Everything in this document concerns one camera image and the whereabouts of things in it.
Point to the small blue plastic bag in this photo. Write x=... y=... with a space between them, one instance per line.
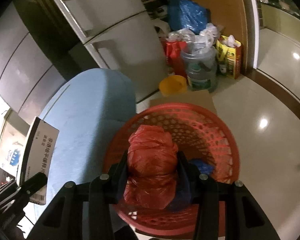
x=202 y=168

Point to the yellow paper bag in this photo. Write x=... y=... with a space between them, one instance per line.
x=228 y=57

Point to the clear water jug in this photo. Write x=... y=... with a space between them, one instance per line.
x=200 y=67

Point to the red plastic basket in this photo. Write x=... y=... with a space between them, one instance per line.
x=190 y=122

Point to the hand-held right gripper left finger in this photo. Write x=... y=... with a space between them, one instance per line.
x=117 y=172

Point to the white two-door refrigerator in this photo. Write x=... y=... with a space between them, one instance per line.
x=130 y=42

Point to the grey refrigerator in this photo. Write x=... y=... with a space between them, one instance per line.
x=22 y=67

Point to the yellow plastic basin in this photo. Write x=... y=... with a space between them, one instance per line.
x=172 y=85

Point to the white cardboard box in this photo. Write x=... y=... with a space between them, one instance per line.
x=37 y=142

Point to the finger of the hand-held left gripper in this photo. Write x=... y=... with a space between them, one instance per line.
x=33 y=183

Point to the blue tablecloth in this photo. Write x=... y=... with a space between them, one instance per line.
x=90 y=105

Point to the flat cardboard sheet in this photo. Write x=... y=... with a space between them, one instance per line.
x=202 y=98

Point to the red plastic bag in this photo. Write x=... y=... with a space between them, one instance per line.
x=150 y=155

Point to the red gift bag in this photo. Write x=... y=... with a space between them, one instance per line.
x=175 y=55

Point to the large blue plastic bag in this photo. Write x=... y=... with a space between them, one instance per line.
x=187 y=12

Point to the crumpled white plastic bags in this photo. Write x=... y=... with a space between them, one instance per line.
x=207 y=33

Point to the wooden cabinet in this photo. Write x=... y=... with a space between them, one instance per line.
x=227 y=10

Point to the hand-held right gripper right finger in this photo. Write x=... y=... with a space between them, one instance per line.
x=187 y=170

